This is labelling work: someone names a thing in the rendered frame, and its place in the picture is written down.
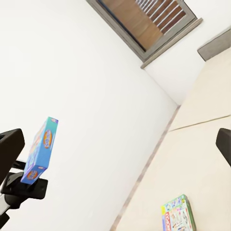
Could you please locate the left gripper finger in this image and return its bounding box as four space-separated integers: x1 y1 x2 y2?
27 178 39 192
7 171 30 195

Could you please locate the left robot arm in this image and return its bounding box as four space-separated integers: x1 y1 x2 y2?
0 159 49 229

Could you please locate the board game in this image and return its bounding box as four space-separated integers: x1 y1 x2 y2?
161 194 196 231
20 116 58 185

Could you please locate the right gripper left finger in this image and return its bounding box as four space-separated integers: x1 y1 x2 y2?
0 128 25 187

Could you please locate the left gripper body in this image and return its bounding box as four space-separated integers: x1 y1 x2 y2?
0 172 49 204

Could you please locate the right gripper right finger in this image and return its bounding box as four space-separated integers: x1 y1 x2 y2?
215 128 231 167

